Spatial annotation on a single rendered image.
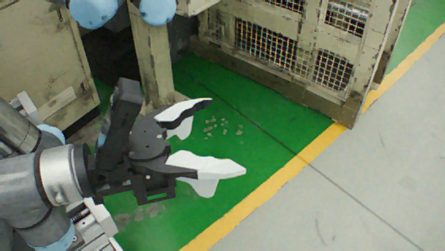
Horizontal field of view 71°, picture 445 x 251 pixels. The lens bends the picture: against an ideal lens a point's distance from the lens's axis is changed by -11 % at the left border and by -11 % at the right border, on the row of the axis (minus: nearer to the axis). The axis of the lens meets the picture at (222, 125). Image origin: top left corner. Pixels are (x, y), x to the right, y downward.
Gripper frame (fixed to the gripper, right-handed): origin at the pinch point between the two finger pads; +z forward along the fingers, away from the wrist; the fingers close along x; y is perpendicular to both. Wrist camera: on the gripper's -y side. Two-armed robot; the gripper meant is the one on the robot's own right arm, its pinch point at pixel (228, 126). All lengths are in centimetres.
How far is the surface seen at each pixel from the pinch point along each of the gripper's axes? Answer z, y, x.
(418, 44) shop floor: 205, 87, -151
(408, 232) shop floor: 91, 105, -22
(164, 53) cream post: 4, 52, -128
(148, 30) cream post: -2, 35, -121
